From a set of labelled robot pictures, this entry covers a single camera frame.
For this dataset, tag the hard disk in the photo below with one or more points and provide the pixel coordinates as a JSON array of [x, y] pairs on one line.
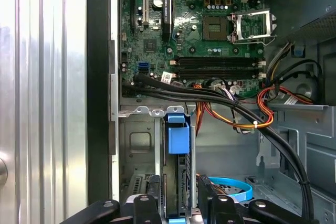
[[178, 140]]

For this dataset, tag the CPU socket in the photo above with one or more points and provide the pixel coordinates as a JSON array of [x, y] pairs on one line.
[[215, 27]]

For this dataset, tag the black graphics card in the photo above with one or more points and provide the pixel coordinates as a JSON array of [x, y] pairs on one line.
[[168, 6]]

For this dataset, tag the silver drive cage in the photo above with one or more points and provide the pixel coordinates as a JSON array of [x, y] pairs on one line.
[[315, 140]]

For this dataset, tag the black PC case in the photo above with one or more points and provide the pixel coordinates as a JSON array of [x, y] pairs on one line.
[[97, 77]]

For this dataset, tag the metal socket cover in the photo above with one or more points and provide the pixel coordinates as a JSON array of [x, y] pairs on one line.
[[253, 12]]

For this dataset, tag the white barcode tag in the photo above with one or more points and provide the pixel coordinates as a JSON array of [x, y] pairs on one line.
[[166, 77], [291, 100]]

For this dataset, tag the blue SATA port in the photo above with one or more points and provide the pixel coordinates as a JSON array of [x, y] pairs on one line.
[[143, 68]]

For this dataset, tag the green motherboard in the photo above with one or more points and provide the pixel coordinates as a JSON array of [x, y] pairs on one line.
[[194, 48]]

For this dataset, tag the black RAM slot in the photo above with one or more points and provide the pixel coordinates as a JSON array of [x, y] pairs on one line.
[[218, 61], [218, 72]]

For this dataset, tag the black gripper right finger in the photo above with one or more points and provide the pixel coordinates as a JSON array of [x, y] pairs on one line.
[[225, 211]]

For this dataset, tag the silver coin battery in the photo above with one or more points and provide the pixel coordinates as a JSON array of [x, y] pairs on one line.
[[158, 1]]

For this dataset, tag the black expansion slot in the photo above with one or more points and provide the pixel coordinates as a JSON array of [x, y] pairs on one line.
[[133, 3]]

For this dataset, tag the silver disk bay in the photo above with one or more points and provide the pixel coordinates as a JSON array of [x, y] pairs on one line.
[[139, 140]]

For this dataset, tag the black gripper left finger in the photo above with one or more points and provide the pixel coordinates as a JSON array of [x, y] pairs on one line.
[[147, 211]]

